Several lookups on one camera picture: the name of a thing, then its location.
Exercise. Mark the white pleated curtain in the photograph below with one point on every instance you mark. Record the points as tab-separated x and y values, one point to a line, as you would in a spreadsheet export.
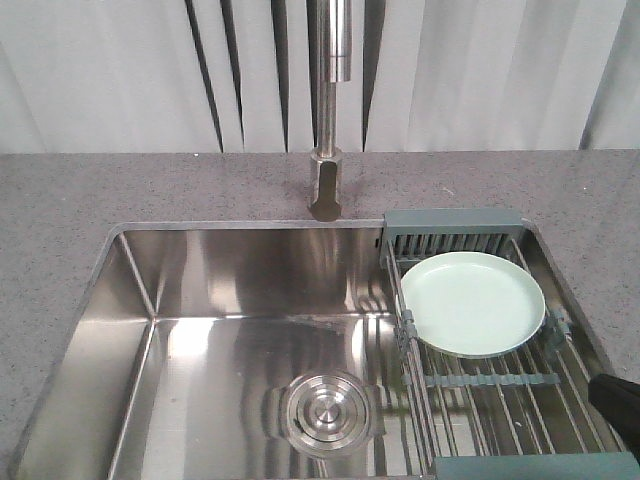
240	76

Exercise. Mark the stainless steel sink basin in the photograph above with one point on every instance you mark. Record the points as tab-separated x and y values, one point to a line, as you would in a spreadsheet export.
185	327

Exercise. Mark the round steel sink drain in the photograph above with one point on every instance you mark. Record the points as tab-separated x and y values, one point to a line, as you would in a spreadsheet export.
324	415

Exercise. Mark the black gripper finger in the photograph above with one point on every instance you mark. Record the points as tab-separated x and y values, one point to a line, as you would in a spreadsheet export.
617	400

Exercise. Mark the mint green round plate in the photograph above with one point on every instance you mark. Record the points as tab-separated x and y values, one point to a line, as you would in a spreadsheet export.
473	305

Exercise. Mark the steel kitchen faucet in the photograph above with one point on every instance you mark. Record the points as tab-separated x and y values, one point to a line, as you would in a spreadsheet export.
334	58

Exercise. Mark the grey blue dish drying rack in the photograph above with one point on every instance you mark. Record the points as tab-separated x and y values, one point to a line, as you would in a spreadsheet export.
524	414

